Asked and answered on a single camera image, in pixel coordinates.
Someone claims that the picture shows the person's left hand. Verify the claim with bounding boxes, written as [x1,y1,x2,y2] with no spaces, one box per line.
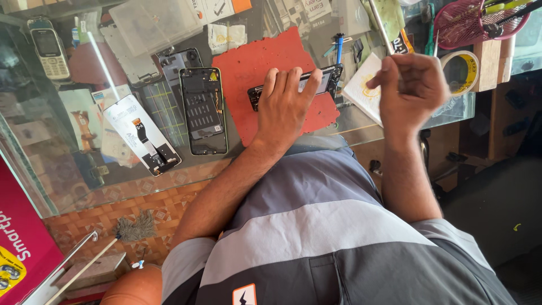
[253,66,324,147]

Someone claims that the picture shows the person's right hand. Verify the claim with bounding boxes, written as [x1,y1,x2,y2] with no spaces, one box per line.
[366,53,452,134]

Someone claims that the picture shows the black smartphone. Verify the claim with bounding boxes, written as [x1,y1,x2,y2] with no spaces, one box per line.
[247,64,344,112]

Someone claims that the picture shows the orange glue packet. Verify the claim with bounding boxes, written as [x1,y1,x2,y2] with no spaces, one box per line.
[390,29,416,55]

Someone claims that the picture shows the white paper pad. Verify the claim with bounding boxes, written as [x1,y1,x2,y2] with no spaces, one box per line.
[342,52,385,128]

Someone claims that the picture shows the metal tweezers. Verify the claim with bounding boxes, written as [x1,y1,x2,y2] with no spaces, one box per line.
[368,0,395,56]

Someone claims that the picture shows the green toothbrush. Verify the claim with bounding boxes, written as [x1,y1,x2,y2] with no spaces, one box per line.
[424,3,437,56]

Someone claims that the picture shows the green cloth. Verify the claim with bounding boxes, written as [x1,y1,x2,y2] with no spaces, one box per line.
[361,0,406,43]

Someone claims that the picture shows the blue screwdriver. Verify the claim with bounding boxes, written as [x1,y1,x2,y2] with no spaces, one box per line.
[334,32,346,65]

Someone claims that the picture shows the yellow-cored tape roll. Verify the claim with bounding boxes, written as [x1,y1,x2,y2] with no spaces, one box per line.
[440,50,481,96]

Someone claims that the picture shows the pink mesh basket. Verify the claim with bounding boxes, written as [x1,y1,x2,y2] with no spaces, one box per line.
[433,0,531,51]

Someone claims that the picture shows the wooden block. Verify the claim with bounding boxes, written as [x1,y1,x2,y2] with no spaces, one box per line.
[471,36,516,93]

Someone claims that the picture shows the black tool in basket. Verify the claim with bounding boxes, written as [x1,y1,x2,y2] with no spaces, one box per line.
[483,3,542,40]

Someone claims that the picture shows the yellow-green tool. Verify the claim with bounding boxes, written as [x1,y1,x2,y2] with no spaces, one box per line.
[482,0,535,17]

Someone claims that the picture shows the red rubber work mat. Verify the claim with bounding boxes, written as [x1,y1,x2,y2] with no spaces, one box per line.
[211,27,342,147]

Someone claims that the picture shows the white plastic packet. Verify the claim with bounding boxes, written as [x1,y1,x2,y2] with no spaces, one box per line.
[207,23,249,55]

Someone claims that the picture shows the person's grey striped shirt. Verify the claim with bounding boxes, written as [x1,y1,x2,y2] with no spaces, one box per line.
[161,135,518,305]

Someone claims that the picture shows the black seat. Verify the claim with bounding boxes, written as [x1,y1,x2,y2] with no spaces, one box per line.
[440,154,542,305]

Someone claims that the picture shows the white and orange card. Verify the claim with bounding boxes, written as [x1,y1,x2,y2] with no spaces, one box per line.
[185,0,253,25]

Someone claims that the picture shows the open green-edged phone chassis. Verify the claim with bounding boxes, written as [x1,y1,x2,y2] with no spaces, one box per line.
[179,67,230,156]

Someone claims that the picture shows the grey phone back cover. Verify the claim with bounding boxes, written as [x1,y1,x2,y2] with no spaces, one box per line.
[158,47,204,112]

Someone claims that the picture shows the clear plastic parts box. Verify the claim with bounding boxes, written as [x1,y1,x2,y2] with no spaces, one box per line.
[108,0,205,58]

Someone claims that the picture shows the white replacement phone display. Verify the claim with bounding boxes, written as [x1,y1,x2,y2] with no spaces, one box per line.
[102,94,183,178]

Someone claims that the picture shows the grey mop duster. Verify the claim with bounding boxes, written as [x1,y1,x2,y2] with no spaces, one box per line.
[43,209,158,305]

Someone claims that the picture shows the heap of spare part packets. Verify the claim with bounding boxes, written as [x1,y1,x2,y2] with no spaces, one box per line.
[57,84,142,169]

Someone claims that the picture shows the white keypad phone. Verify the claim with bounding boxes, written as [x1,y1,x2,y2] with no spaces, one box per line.
[27,16,72,82]

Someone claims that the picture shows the grey brick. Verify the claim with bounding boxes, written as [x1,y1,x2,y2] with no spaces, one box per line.
[54,252,129,294]

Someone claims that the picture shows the magenta cardboard box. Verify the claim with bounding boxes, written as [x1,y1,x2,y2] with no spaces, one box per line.
[0,156,65,305]

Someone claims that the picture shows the silver phone frame plate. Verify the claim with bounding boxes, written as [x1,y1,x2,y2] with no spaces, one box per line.
[99,25,164,88]

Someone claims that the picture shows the metal door rail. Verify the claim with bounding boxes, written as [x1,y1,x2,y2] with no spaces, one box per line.
[20,230,99,305]

